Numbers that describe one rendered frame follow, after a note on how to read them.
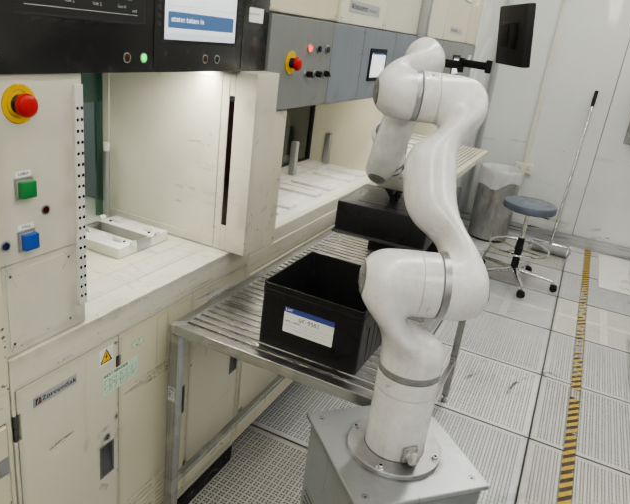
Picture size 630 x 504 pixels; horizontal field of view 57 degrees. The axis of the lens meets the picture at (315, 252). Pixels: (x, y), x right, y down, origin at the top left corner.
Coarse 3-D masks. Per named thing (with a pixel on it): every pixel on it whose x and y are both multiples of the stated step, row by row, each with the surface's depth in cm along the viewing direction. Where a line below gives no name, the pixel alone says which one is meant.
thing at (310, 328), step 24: (312, 264) 170; (336, 264) 167; (264, 288) 146; (288, 288) 143; (312, 288) 172; (336, 288) 169; (264, 312) 148; (288, 312) 145; (312, 312) 142; (336, 312) 139; (360, 312) 136; (264, 336) 150; (288, 336) 147; (312, 336) 144; (336, 336) 141; (360, 336) 138; (312, 360) 146; (336, 360) 143; (360, 360) 143
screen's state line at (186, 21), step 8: (168, 16) 127; (176, 16) 129; (184, 16) 132; (192, 16) 134; (200, 16) 137; (208, 16) 139; (168, 24) 128; (176, 24) 130; (184, 24) 132; (192, 24) 135; (200, 24) 137; (208, 24) 140; (216, 24) 143; (224, 24) 146; (232, 24) 149; (232, 32) 150
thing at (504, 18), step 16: (512, 16) 273; (528, 16) 254; (512, 32) 267; (528, 32) 257; (512, 48) 270; (528, 48) 259; (448, 64) 297; (464, 64) 296; (480, 64) 287; (512, 64) 274; (528, 64) 262
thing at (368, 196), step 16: (352, 192) 189; (368, 192) 191; (384, 192) 193; (352, 208) 177; (368, 208) 175; (384, 208) 176; (400, 208) 177; (336, 224) 180; (352, 224) 178; (368, 224) 176; (384, 224) 174; (400, 224) 172; (384, 240) 176; (400, 240) 174; (416, 240) 172
